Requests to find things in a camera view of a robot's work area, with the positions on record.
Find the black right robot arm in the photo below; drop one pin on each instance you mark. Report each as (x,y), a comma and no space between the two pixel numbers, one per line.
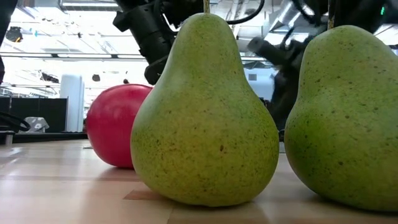
(348,12)

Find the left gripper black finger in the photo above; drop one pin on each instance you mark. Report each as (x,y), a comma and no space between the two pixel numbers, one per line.
(155,71)

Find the black partition wall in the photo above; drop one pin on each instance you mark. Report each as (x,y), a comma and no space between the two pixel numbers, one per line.
(40,112)

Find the grey wall vent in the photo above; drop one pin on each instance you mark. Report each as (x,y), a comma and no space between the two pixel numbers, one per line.
(252,77)

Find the red apple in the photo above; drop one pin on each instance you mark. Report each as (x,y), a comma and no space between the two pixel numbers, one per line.
(115,124)

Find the grey cloth bundle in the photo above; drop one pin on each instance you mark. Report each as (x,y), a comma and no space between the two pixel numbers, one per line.
(37,124)

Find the dark round ceiling fixture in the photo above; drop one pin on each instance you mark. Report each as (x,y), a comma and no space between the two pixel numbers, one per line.
(96,77)

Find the white pillar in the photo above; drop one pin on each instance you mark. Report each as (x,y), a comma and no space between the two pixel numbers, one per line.
(72,102)

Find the green yellow pear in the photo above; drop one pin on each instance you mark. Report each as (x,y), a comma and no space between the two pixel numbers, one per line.
(345,124)
(202,124)

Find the black ceiling device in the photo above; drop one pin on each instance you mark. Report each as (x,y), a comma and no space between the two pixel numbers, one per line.
(14,34)

